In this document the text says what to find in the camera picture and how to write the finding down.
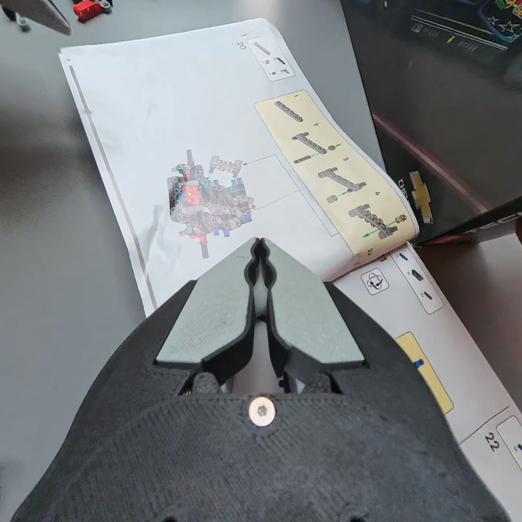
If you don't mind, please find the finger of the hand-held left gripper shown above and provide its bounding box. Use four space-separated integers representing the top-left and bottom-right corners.
0 0 73 36

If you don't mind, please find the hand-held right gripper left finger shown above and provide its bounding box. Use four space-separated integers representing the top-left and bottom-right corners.
155 237 262 385

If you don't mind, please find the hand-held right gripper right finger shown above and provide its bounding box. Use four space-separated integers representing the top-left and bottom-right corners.
260 238 366 378

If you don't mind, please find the pile of lego pieces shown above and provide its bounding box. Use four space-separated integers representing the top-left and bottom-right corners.
16 0 114 32

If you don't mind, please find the lego instruction booklet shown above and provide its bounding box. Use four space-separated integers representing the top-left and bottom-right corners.
59 18 522 503

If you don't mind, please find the lego set box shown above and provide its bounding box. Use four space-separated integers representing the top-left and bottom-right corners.
340 0 522 245

